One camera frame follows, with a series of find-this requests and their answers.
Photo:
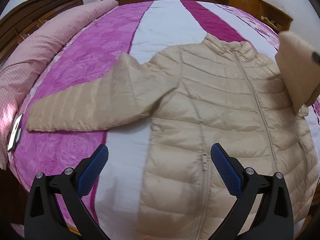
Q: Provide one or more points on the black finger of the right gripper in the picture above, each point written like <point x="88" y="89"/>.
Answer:
<point x="316" y="57"/>

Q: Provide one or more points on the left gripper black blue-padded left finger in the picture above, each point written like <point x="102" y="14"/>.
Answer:
<point x="55" y="209"/>

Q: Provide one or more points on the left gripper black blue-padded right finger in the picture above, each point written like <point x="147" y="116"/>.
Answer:
<point x="262" y="209"/>

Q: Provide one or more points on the beige puffer jacket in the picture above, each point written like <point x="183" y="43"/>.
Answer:
<point x="196" y="95"/>

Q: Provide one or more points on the white smartphone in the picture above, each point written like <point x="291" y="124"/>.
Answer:
<point x="15" y="134"/>

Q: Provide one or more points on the pink checkered rolled quilt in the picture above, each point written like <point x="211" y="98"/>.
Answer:
<point x="31" y="57"/>

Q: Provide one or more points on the pink striped bed blanket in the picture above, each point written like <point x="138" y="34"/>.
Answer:
<point x="140" y="30"/>

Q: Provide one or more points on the dark wooden headboard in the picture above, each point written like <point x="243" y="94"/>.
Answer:
<point x="26" y="18"/>

